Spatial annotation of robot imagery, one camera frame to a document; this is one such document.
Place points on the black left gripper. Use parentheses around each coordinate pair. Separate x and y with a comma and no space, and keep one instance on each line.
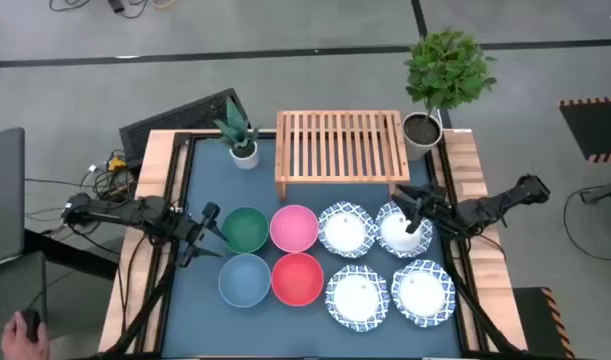
(197,235)

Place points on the black hazard-striped floor mat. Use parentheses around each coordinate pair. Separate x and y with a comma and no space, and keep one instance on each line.
(595,127)
(535,320)

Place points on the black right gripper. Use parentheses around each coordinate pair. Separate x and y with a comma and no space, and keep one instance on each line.
(432,207)

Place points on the large white plant pot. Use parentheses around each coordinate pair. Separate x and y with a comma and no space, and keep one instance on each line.
(421,131)

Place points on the black table frame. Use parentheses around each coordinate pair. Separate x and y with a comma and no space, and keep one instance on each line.
(184,142)

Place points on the black frame strut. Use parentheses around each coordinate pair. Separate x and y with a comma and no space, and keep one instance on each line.
(477,305)
(145,310)

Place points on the small white plant pot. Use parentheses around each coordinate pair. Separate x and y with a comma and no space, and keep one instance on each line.
(245,160)

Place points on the blue-grey table mat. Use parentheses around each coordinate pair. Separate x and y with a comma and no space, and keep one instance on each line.
(210,325)

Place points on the black computer mouse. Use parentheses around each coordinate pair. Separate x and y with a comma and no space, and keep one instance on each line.
(31,322)

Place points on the grey desk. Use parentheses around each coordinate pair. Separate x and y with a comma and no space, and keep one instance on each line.
(2,200)

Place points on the red plastic bowl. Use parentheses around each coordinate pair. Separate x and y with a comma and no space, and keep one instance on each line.
(297,280)

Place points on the grey stand base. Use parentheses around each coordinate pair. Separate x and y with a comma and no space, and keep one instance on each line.
(605,192)

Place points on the leafy green tree plant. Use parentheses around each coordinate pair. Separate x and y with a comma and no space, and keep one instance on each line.
(447,70)

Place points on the wooden slatted shelf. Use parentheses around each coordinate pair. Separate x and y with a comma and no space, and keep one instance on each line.
(342,177)

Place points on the blue plastic bowl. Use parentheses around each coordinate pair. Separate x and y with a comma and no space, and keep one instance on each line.
(244,280)

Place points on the green plastic bowl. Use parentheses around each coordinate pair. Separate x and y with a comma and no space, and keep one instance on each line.
(246,231)

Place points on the black power adapter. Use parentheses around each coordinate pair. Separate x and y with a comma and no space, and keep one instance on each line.
(117,5)

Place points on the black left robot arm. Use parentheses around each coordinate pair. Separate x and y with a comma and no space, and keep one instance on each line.
(135,212)

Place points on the yellow plug connector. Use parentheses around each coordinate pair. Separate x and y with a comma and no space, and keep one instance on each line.
(117,164)

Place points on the pink plastic bowl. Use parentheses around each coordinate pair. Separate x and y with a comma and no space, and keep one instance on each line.
(294,229)

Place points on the black perforated floor mat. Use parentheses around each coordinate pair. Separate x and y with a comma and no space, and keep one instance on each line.
(175,122)

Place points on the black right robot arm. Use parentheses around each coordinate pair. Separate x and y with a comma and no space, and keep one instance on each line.
(490,207)

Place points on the blue patterned paper bowl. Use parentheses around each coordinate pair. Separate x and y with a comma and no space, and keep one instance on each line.
(392,241)
(346,231)
(356,298)
(422,293)

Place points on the green snake plant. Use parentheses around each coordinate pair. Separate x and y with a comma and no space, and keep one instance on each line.
(235,127)

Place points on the person's hand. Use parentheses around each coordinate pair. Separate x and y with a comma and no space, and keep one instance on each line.
(15,342)

